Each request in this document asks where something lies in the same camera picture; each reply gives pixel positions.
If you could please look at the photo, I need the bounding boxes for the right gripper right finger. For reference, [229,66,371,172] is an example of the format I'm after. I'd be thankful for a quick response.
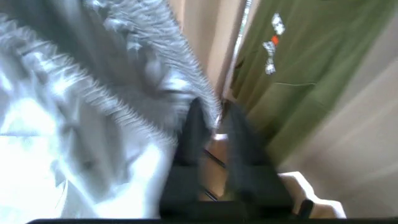
[222,102,295,218]

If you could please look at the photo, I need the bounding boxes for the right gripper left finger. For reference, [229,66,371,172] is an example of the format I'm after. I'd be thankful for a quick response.
[160,98,218,218]

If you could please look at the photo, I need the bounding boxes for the pale grey shorts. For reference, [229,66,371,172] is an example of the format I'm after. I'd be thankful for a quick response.
[0,0,221,220]

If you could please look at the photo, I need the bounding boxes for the green long-sleeved shirt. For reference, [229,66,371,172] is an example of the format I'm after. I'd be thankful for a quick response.
[229,0,398,166]

